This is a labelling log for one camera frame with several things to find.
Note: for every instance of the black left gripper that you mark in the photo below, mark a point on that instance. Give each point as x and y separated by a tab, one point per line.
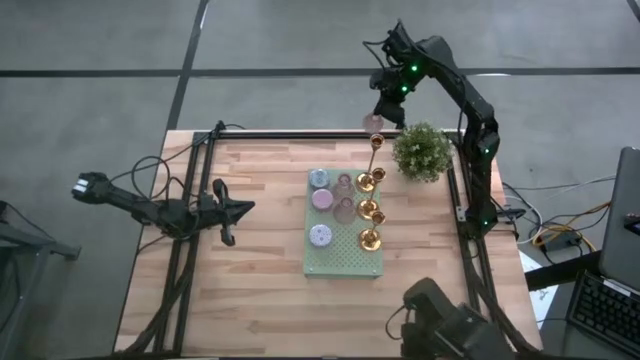
215	212

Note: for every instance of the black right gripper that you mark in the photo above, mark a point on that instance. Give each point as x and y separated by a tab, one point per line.
392	87

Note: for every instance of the tall gold candlestick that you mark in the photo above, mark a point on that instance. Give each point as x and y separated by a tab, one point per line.
366	183

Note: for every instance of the pink mosaic tealight holder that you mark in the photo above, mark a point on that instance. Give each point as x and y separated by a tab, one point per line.
322	199

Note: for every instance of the white dotted tealight holder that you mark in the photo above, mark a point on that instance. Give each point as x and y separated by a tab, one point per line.
320	235

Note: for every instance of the blue mosaic tealight holder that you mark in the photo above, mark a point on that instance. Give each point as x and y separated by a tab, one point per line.
319	178

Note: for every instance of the medium gold candlestick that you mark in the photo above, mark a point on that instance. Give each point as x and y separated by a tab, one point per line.
367	209

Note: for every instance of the short gold candlestick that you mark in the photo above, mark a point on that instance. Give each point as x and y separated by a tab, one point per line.
370	240

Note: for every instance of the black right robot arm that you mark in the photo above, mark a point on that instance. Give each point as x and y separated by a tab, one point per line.
465	100

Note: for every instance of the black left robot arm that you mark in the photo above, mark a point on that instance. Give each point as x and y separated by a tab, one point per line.
155	212

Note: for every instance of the potted green plant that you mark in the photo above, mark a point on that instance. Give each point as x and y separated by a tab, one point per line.
422	152

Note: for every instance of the green perforated metal shelf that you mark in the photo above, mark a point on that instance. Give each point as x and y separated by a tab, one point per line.
345	255

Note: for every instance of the grey metal stand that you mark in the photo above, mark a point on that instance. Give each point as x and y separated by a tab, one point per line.
55	250

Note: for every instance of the black power adapter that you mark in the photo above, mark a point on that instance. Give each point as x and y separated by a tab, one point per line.
557	243

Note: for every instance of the black bulky device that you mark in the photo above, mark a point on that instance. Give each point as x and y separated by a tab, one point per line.
440	320

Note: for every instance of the black desk beam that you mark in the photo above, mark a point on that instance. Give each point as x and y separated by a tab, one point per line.
555	275

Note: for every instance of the white paper sheet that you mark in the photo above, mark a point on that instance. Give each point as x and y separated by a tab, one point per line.
542	300

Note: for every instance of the grey laptop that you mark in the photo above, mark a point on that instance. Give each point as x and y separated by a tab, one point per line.
620	240

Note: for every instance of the small black device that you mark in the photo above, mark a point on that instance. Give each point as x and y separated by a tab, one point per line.
632	222

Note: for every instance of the black keyboard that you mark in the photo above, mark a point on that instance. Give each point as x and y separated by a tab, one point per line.
600	310

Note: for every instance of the black aluminium frame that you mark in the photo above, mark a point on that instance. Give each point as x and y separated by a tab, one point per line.
300	135

